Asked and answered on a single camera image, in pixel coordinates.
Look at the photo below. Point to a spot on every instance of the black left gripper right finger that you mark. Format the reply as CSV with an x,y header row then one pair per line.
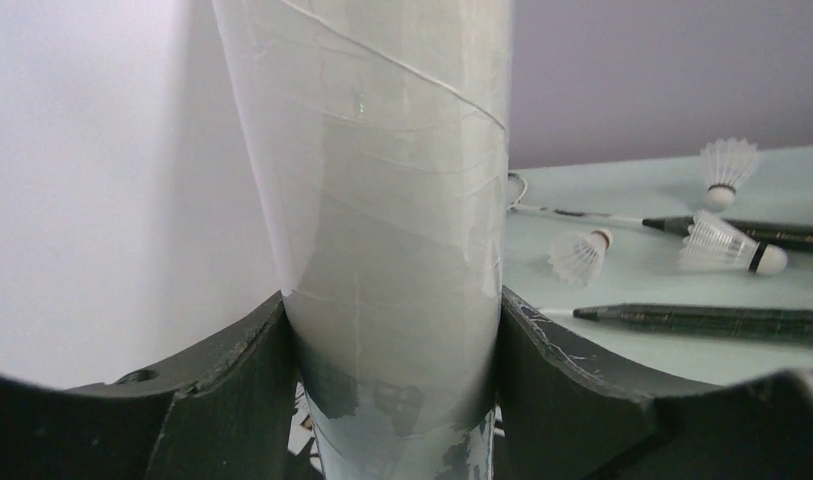
x,y
574,410

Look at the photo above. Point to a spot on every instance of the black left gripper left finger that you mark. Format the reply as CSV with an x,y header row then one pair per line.
x,y
220,409

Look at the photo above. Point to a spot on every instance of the white shuttlecock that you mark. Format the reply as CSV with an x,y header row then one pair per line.
x,y
728,164
714,245
578,258

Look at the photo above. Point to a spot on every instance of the white shuttlecock tube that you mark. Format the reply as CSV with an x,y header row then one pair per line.
x,y
378,137

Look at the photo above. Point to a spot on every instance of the white racket far right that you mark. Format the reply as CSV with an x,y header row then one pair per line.
x,y
776,325

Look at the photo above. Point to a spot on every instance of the white racket beside bag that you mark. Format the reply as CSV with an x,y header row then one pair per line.
x,y
789,236

